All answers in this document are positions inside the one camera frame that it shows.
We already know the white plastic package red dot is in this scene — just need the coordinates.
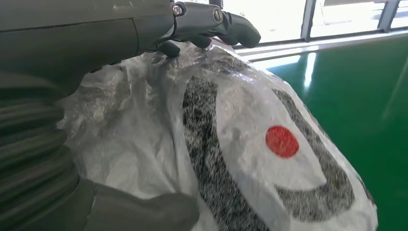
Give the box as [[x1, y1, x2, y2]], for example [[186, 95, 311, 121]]
[[57, 38, 379, 231]]

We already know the green conveyor belt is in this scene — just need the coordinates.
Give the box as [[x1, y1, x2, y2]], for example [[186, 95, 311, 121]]
[[267, 35, 408, 231]]

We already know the dark window frame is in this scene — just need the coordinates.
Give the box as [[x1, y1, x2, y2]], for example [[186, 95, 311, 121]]
[[299, 0, 408, 43]]

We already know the aluminium conveyor rail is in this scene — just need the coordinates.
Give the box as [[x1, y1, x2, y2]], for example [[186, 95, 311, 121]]
[[234, 29, 408, 64]]

